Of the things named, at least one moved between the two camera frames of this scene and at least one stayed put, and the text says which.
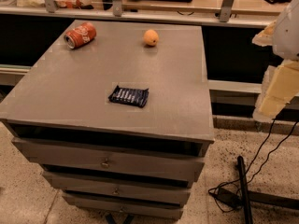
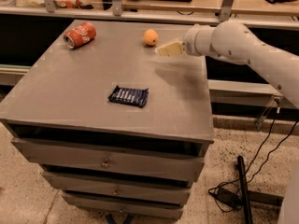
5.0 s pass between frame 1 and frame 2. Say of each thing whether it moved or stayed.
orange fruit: stayed
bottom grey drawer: stayed
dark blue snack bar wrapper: stayed
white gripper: moved
